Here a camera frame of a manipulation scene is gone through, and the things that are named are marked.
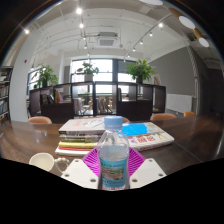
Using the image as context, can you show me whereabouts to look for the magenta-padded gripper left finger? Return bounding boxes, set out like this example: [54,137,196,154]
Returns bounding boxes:
[60,147,101,190]

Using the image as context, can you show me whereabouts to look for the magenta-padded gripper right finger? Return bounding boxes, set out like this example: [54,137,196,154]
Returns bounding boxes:
[125,147,167,190]

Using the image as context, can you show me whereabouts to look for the clear plastic water bottle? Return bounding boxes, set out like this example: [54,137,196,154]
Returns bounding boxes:
[96,115,131,191]

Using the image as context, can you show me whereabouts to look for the thin red-spined book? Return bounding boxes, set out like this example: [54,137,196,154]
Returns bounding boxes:
[57,147,96,152]

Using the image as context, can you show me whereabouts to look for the yellow-spined book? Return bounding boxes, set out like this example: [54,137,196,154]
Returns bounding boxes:
[57,141,100,150]

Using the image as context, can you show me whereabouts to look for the dark-spined book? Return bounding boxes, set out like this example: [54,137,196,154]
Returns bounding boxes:
[59,133,104,143]

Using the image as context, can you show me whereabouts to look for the large white and blue book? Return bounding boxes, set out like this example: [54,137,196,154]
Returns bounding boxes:
[121,121,176,152]

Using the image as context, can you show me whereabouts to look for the cream ceramic mug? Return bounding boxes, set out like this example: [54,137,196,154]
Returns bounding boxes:
[28,152,71,177]

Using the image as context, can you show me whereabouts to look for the white-covered book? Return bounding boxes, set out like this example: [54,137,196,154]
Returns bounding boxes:
[58,118,107,136]

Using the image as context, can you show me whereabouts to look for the dark open shelf unit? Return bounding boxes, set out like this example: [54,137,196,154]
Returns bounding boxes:
[28,80,167,124]

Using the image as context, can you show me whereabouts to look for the bushy potted green plant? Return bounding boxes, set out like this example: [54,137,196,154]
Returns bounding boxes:
[31,63,60,89]

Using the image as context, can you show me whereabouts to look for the broad-leaved potted green plant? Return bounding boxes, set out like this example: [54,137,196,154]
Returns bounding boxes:
[124,58,156,85]

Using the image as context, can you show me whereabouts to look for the small potted green plant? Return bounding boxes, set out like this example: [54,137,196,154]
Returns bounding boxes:
[76,61,100,83]

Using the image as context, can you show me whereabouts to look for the tall bookshelf with books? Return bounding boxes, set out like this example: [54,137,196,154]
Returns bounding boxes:
[0,65,15,125]

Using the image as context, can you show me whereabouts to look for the ceiling air conditioner unit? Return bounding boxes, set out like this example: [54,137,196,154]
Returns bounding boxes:
[96,31,120,49]

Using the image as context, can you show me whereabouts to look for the round white ceiling lights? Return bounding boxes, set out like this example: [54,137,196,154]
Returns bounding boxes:
[139,0,211,49]

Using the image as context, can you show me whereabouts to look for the ceiling track spotlights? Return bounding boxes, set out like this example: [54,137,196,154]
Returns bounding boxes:
[22,6,166,52]

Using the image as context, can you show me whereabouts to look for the white wall board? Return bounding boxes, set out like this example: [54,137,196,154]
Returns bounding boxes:
[165,92,195,115]

